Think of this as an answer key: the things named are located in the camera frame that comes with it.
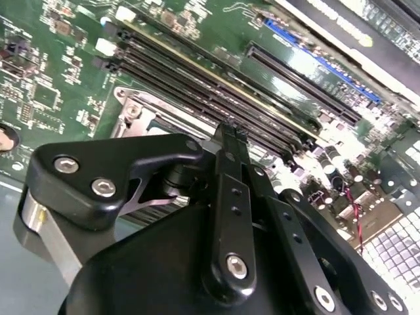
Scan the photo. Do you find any metal socket cover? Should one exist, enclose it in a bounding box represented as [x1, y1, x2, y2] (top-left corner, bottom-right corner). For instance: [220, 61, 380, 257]
[137, 93, 226, 135]

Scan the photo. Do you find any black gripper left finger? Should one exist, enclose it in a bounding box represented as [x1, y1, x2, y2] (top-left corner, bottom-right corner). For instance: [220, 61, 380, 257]
[24, 121, 257, 301]

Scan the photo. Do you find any silver CPU plate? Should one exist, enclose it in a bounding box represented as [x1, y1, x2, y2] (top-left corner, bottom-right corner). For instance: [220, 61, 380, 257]
[147, 119, 180, 136]

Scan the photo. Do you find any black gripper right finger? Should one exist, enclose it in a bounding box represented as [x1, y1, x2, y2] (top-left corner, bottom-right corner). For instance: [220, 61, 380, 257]
[235, 129, 408, 315]

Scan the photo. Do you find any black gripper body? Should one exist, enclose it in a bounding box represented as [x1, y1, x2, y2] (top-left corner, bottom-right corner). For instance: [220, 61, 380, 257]
[57, 205, 329, 315]

